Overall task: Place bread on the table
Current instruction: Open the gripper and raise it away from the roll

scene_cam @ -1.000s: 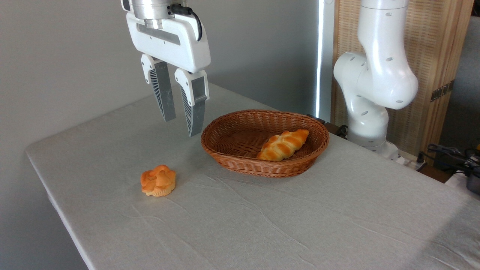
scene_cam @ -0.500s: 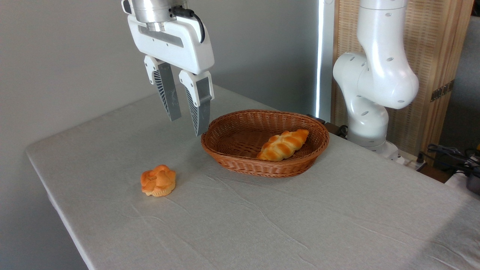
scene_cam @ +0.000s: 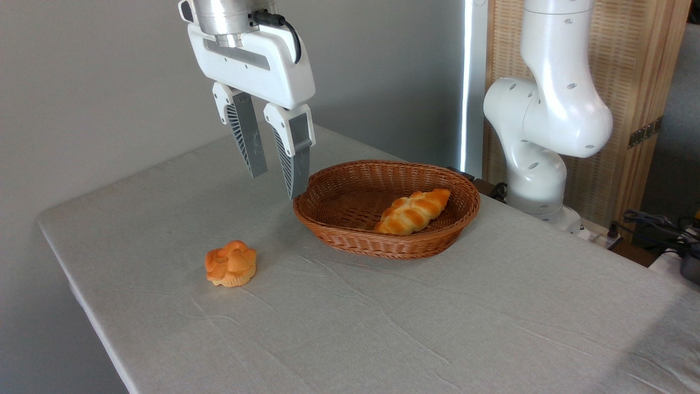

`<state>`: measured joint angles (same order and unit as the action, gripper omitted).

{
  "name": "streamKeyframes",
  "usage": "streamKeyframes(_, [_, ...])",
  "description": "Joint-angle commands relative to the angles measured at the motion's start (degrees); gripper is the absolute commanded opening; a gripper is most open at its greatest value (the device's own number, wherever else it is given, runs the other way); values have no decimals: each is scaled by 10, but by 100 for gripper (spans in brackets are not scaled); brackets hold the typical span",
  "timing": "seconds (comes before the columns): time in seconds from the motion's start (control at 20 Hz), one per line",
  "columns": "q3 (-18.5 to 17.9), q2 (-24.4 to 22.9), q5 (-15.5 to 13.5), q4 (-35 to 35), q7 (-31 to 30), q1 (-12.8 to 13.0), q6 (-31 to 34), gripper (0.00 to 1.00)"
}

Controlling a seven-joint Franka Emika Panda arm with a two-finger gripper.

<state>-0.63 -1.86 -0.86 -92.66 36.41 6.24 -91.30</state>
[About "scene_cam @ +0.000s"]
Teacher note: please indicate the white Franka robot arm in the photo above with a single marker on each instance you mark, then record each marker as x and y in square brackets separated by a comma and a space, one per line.
[558, 109]

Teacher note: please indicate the black screen hinge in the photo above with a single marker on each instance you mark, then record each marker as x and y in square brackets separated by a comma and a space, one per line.
[645, 132]

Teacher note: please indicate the brown wicker oval basket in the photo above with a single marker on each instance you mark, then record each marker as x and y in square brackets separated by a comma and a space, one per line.
[383, 243]

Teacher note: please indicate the grey tablecloth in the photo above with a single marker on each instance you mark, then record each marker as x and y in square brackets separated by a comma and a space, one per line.
[328, 328]

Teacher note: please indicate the wooden bamboo folding screen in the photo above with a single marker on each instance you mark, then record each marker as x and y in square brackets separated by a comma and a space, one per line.
[629, 65]

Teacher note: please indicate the braided long bread loaf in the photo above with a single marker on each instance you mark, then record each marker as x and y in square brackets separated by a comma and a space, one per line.
[411, 212]

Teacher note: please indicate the dark block behind basket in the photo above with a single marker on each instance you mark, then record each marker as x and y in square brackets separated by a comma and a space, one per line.
[484, 186]

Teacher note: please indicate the white vertical post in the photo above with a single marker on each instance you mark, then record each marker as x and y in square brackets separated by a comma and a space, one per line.
[473, 82]

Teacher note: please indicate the round flower-shaped bread bun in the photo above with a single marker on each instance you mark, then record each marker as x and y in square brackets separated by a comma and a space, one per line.
[231, 264]

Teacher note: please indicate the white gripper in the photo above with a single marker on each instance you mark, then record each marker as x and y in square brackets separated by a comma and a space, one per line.
[279, 68]

